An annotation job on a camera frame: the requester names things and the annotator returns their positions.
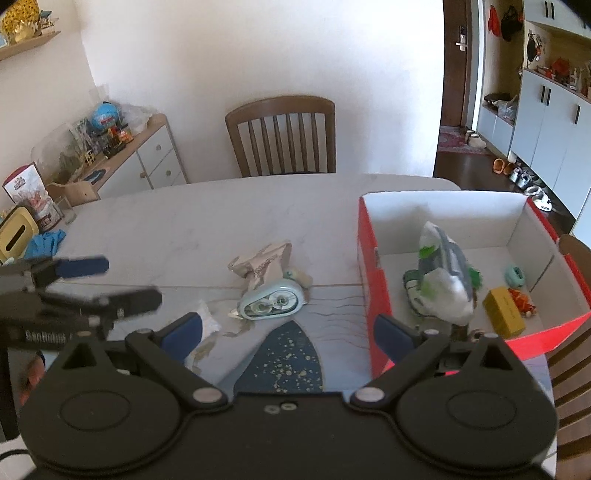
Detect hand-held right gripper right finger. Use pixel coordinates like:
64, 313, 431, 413
348, 315, 515, 410

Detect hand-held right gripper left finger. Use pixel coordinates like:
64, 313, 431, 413
58, 311, 232, 410

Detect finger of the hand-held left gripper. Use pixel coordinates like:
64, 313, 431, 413
0, 256, 110, 292
28, 286, 164, 324

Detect red cardboard box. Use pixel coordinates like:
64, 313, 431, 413
358, 191, 591, 377

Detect plastic bag with blue pack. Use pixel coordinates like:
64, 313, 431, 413
403, 222, 484, 324

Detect yellow small box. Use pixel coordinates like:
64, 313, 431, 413
483, 286, 527, 337

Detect red toy figure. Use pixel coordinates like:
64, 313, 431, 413
508, 288, 537, 319

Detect clear crumpled plastic bag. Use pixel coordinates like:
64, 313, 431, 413
187, 300, 253, 374

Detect blue gloves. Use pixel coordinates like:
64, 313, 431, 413
24, 229, 68, 260

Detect drinking glass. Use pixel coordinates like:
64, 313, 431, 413
54, 196, 77, 225

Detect yellow tissue box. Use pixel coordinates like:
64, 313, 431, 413
0, 205, 41, 264

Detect wooden desk holder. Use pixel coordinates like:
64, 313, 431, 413
47, 181, 100, 204

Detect red snack bag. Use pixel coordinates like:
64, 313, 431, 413
2, 162, 64, 232

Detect light green correction tape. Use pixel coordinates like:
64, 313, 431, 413
238, 281, 309, 320

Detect crumpled foil snack wrapper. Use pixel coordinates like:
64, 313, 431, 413
227, 241, 294, 291

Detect clear display case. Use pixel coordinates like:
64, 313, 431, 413
31, 121, 100, 183

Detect white wooden sideboard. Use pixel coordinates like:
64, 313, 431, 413
46, 114, 189, 200

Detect blue globe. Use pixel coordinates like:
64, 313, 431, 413
90, 102, 122, 134

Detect wooden slat-back chair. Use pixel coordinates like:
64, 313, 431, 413
225, 95, 336, 178
547, 234, 591, 418

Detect row of shoes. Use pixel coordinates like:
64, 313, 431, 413
508, 166, 553, 213

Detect patterned door rug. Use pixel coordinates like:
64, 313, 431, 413
436, 126, 491, 156

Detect brown door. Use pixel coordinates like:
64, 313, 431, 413
434, 0, 481, 131

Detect wooden wall shelf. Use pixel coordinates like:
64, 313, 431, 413
0, 30, 62, 62

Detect grey wall cabinet unit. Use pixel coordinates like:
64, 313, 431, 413
471, 0, 591, 222

